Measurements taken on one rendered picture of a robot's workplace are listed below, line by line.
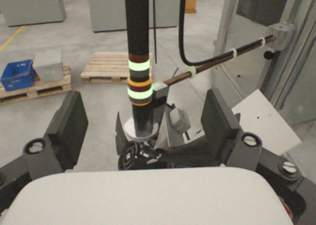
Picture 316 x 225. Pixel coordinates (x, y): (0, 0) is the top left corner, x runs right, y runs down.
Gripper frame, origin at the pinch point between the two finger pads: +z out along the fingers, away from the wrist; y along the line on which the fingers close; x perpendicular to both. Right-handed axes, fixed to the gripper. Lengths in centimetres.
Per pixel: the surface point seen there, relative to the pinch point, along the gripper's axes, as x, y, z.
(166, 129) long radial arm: -51, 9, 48
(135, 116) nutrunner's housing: -16.0, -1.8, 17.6
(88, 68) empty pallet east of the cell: -153, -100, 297
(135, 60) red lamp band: -4.3, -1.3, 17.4
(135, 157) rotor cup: -39.6, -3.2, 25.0
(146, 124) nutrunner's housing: -18.7, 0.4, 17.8
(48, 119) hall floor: -167, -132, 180
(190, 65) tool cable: -9.6, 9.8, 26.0
